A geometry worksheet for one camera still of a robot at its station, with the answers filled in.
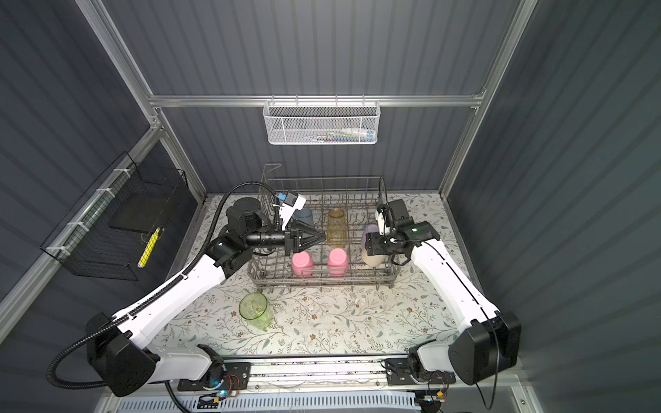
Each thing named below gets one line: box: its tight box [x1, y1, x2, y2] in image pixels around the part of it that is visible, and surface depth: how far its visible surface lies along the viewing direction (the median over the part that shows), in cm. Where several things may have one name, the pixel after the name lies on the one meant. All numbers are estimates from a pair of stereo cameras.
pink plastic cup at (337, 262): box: [327, 247, 349, 278], surface depth 86 cm
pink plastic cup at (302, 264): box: [291, 251, 315, 278], surface depth 85 cm
